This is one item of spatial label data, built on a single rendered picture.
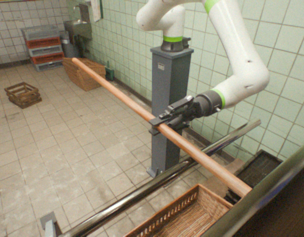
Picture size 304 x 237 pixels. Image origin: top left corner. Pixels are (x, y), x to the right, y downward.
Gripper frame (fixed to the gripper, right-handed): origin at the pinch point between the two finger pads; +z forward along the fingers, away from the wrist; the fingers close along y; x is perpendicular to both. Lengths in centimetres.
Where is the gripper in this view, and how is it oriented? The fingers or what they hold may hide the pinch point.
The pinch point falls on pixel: (159, 124)
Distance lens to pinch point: 67.2
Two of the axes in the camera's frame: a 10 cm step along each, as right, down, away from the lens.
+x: -5.9, -4.6, 6.6
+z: -8.1, 3.4, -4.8
